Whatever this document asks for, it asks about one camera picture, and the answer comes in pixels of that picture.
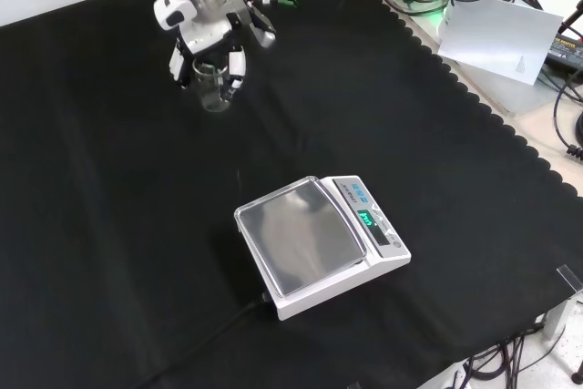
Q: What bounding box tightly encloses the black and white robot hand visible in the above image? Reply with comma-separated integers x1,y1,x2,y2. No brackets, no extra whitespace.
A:
152,0,278,97

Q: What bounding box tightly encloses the clear glass beaker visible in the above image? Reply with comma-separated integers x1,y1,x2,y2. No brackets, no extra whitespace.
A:
191,58,234,113

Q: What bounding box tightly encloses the white electronic balance steel pan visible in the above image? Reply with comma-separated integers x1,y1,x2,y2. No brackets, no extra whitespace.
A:
233,174,413,322

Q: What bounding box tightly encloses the black table cloth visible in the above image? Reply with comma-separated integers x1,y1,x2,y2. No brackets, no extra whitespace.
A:
0,0,583,389

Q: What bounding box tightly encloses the black power adapter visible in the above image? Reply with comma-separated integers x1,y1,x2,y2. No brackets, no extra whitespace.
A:
546,33,583,72

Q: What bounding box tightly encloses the black balance power cable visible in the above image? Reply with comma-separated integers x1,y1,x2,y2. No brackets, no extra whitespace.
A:
131,291,273,389

